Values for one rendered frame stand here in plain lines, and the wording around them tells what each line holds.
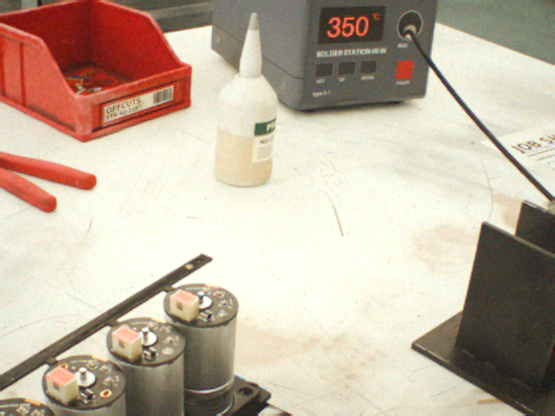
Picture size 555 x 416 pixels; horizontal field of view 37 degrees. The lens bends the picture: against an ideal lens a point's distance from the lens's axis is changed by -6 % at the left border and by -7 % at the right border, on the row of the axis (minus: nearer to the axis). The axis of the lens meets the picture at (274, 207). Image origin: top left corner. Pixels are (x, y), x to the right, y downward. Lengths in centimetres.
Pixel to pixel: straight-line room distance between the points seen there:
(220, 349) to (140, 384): 3
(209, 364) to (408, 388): 10
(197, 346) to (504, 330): 14
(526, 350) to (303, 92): 30
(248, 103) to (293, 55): 12
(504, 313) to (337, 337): 8
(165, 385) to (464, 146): 38
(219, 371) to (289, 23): 35
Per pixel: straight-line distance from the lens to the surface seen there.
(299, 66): 60
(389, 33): 62
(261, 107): 49
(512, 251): 35
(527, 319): 36
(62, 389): 25
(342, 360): 38
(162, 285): 30
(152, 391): 27
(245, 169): 50
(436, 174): 55
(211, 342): 29
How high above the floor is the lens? 97
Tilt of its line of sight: 27 degrees down
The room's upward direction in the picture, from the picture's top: 5 degrees clockwise
